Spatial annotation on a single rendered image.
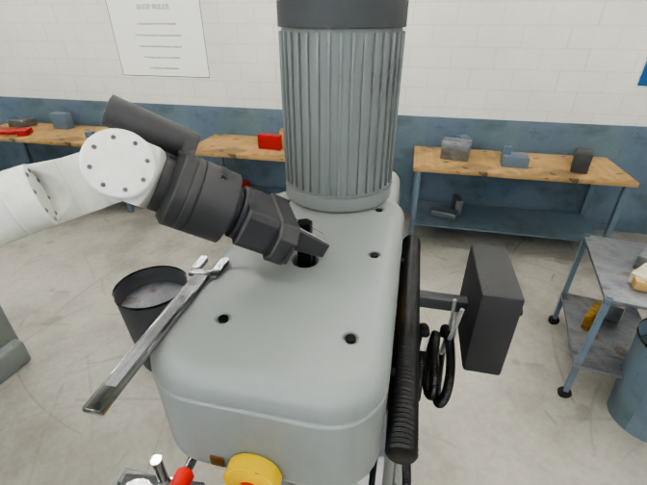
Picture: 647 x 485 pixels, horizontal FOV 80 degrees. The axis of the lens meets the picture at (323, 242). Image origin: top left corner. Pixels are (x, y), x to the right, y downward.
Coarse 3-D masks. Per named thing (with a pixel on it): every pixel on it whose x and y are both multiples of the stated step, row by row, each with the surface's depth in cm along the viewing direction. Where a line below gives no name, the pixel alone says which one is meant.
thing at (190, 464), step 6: (186, 462) 48; (192, 462) 48; (180, 468) 47; (186, 468) 47; (192, 468) 48; (174, 474) 46; (180, 474) 46; (186, 474) 46; (192, 474) 47; (174, 480) 46; (180, 480) 46; (186, 480) 46; (192, 480) 47
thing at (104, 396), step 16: (192, 272) 50; (208, 272) 50; (192, 288) 47; (176, 304) 44; (160, 320) 42; (144, 336) 40; (160, 336) 40; (128, 352) 38; (144, 352) 38; (128, 368) 36; (112, 384) 35; (96, 400) 33; (112, 400) 34
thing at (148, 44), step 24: (120, 0) 446; (144, 0) 440; (168, 0) 435; (192, 0) 430; (120, 24) 460; (144, 24) 454; (168, 24) 448; (192, 24) 442; (120, 48) 474; (144, 48) 468; (168, 48) 461; (192, 48) 456; (144, 72) 483; (168, 72) 476; (192, 72) 470
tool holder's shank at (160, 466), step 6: (156, 456) 88; (150, 462) 87; (156, 462) 87; (162, 462) 88; (156, 468) 87; (162, 468) 88; (156, 474) 89; (162, 474) 89; (162, 480) 90; (168, 480) 92
